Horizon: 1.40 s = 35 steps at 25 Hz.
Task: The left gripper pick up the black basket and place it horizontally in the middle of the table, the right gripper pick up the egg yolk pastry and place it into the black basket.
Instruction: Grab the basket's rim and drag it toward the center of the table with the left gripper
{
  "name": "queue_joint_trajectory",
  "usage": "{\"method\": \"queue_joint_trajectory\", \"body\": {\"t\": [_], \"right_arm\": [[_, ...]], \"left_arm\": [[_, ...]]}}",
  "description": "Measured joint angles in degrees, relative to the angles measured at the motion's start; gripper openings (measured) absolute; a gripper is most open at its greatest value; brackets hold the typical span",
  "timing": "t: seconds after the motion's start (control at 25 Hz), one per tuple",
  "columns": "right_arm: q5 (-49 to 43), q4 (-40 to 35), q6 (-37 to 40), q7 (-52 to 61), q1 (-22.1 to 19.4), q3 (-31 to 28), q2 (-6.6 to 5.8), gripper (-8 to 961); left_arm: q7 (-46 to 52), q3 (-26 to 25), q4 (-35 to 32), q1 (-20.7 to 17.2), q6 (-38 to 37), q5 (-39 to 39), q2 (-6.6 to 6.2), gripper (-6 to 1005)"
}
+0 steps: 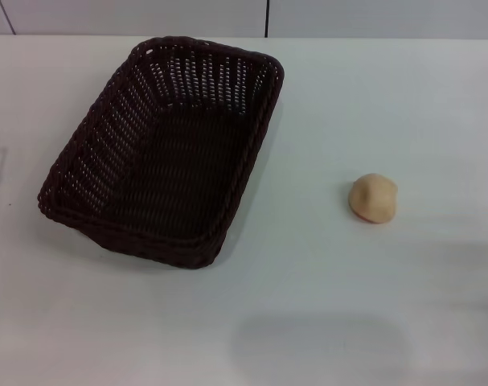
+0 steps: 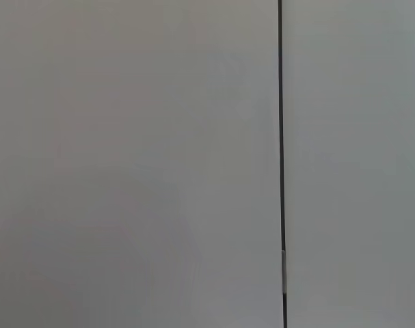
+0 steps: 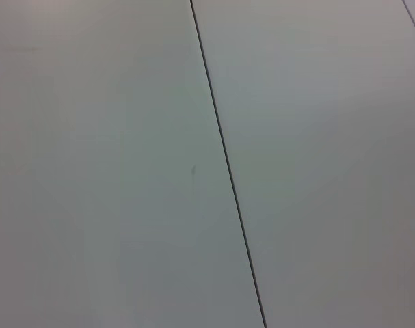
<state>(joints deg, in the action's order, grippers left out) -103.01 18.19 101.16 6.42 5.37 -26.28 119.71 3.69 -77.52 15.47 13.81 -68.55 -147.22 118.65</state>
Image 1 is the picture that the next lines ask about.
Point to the beige round bread bun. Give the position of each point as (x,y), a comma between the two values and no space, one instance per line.
(373,198)

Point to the black woven plastic basket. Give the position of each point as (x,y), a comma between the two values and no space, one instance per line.
(155,169)

